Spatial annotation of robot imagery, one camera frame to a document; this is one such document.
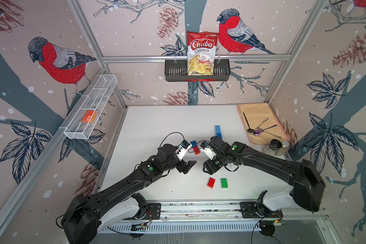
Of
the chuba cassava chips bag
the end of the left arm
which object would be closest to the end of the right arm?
the end of the left arm

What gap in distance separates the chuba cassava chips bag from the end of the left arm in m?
0.51

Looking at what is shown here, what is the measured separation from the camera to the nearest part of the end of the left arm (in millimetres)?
592

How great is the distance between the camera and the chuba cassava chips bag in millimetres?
855
